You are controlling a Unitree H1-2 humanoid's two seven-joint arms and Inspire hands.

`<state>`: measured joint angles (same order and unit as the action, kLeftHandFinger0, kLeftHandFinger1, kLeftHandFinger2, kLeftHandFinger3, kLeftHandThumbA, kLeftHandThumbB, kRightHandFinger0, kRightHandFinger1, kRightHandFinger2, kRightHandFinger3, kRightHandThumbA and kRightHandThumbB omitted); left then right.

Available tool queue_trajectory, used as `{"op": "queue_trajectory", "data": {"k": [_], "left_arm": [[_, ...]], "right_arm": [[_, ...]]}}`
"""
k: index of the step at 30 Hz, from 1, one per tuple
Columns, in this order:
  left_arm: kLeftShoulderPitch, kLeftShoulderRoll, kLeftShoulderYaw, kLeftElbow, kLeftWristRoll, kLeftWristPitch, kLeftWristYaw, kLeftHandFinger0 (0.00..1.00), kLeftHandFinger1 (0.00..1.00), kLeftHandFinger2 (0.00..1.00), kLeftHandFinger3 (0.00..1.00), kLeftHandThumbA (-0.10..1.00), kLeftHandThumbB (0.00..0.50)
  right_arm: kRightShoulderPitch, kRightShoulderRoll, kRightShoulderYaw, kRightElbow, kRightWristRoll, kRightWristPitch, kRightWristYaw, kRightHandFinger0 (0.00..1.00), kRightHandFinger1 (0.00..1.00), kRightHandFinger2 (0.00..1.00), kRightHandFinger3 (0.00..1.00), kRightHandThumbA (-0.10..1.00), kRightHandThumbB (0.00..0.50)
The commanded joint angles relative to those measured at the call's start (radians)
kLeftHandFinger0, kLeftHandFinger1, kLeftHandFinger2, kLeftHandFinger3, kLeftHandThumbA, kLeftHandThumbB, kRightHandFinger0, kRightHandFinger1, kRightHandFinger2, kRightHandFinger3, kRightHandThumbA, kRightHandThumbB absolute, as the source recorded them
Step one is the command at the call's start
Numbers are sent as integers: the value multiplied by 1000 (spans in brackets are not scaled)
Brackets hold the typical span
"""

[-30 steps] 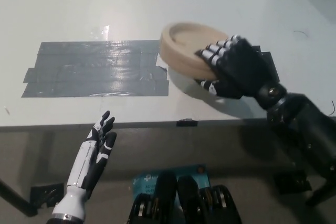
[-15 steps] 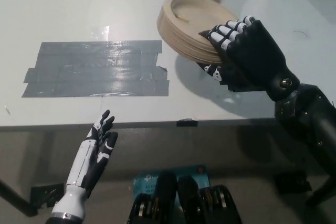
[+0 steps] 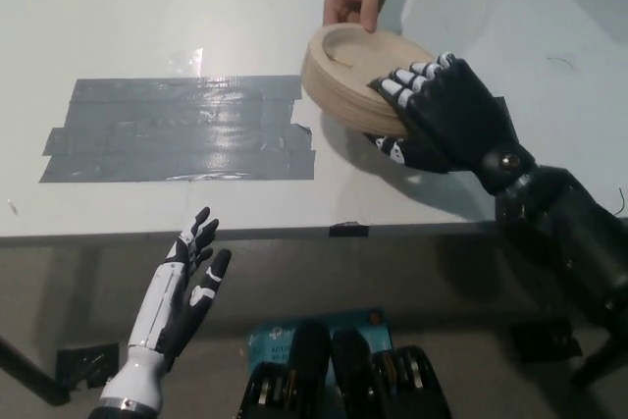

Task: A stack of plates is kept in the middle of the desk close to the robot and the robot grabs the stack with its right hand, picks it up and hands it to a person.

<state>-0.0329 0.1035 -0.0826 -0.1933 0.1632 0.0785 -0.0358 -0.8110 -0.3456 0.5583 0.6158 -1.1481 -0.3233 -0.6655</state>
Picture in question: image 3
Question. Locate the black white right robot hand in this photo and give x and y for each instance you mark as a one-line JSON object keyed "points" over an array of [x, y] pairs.
{"points": [[451, 115]]}

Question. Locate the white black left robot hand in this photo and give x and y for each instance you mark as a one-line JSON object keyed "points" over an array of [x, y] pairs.
{"points": [[169, 311]]}

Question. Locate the stack of beige paper plates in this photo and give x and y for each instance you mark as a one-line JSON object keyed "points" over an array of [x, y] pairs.
{"points": [[343, 85]]}

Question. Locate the black floor tape patch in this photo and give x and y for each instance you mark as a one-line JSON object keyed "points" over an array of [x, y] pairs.
{"points": [[539, 343], [90, 365]]}

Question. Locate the teal cardboard box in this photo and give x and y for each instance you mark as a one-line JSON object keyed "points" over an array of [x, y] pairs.
{"points": [[275, 335]]}

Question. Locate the black metal table leg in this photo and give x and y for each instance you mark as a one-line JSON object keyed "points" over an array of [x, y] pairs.
{"points": [[29, 372]]}

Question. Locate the grey duct tape patch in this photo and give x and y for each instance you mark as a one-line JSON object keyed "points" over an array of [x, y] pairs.
{"points": [[172, 134]]}

